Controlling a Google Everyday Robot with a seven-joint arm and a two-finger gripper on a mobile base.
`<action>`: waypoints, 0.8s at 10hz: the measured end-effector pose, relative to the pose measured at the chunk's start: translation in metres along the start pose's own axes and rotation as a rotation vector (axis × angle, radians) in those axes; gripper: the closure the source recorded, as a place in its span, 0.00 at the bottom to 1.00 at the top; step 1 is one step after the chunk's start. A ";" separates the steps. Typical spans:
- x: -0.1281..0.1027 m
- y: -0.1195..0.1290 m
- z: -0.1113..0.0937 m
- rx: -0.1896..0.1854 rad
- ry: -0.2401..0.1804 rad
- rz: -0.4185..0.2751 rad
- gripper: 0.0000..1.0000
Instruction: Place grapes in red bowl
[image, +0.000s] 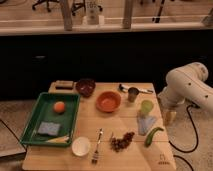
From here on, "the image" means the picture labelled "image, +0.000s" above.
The dark maroon bowl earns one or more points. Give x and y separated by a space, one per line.
85 87

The black white handled utensil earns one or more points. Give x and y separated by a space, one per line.
126 88

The brown wooden block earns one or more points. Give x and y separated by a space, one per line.
61 84

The light blue cloth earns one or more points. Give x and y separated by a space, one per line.
145 123

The blue sponge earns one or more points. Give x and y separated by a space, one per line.
49 128

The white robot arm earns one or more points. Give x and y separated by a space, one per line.
186 82

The metal fork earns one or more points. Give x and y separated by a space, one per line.
96 152

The green plastic cup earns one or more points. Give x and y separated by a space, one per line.
146 107

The green cucumber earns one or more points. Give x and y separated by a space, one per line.
149 138

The metal cup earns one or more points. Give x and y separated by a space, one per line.
132 94

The green plastic tray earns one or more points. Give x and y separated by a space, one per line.
43 112

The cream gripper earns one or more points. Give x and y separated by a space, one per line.
169 116

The yellow wedge in tray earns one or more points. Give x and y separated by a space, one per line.
62 139

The white small bowl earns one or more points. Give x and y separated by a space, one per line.
81 146

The dark grape bunch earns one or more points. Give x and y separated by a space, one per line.
119 144

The orange fruit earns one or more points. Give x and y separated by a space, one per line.
59 107

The orange-red bowl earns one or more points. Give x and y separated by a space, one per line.
108 101

